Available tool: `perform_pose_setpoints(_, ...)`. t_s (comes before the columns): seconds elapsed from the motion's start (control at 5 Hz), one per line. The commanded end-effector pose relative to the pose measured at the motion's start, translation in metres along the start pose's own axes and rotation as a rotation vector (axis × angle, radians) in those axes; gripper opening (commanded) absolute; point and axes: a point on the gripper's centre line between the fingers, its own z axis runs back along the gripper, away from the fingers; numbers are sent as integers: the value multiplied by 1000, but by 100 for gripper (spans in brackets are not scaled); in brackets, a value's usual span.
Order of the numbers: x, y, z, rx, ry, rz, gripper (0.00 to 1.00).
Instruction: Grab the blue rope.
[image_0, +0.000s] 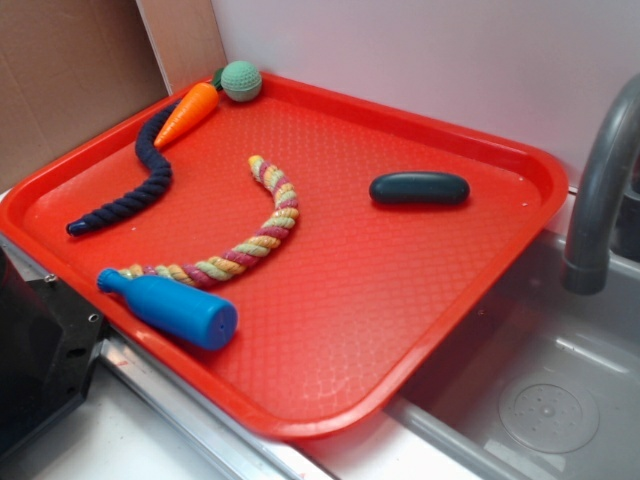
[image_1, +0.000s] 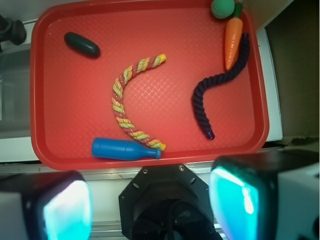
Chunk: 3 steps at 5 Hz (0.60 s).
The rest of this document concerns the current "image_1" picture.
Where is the red plastic tray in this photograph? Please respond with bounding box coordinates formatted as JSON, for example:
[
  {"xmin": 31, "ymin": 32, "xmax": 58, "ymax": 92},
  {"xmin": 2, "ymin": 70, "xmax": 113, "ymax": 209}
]
[{"xmin": 30, "ymin": 0, "xmax": 269, "ymax": 171}]

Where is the black clamp knob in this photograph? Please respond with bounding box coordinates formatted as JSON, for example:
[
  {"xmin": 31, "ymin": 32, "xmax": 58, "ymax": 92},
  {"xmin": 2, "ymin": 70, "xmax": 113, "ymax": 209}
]
[{"xmin": 0, "ymin": 15, "xmax": 27, "ymax": 46}]

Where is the dark blue rope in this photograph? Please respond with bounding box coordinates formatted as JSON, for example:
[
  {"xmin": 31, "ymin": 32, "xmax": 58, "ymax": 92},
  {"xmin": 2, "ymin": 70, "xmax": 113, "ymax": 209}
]
[{"xmin": 192, "ymin": 32, "xmax": 251, "ymax": 140}]

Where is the blue plastic bottle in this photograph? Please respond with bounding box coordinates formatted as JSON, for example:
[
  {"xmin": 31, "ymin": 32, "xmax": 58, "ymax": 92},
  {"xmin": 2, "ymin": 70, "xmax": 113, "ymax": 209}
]
[{"xmin": 91, "ymin": 137, "xmax": 162, "ymax": 161}]

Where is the orange toy carrot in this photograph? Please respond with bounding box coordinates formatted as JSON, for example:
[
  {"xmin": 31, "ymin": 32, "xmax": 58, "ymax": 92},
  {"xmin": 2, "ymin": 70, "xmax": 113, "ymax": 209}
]
[{"xmin": 224, "ymin": 3, "xmax": 243, "ymax": 71}]

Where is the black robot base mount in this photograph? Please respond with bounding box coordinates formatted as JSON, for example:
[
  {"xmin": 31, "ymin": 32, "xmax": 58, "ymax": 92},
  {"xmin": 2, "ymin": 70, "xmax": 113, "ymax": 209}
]
[{"xmin": 118, "ymin": 164, "xmax": 222, "ymax": 240}]

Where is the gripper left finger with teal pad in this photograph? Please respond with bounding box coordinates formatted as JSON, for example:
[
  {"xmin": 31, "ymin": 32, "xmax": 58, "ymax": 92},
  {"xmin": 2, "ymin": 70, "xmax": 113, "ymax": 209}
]
[{"xmin": 0, "ymin": 171, "xmax": 93, "ymax": 240}]

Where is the dark green oval toy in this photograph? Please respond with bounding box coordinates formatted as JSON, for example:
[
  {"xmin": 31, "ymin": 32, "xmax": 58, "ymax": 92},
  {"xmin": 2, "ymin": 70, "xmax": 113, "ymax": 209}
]
[{"xmin": 64, "ymin": 32, "xmax": 101, "ymax": 58}]

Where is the green ball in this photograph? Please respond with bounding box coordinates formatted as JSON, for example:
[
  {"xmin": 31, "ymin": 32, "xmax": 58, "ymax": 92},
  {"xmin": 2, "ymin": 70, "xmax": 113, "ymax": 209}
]
[{"xmin": 211, "ymin": 0, "xmax": 235, "ymax": 19}]

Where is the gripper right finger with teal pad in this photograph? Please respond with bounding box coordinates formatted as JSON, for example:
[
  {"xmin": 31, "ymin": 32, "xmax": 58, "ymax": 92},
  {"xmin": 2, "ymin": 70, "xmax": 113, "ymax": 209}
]
[{"xmin": 208, "ymin": 149, "xmax": 320, "ymax": 240}]

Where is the pink yellow green rope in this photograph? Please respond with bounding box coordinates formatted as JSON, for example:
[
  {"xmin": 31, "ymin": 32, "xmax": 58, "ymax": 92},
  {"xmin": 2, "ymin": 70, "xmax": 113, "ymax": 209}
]
[{"xmin": 111, "ymin": 53, "xmax": 168, "ymax": 151}]

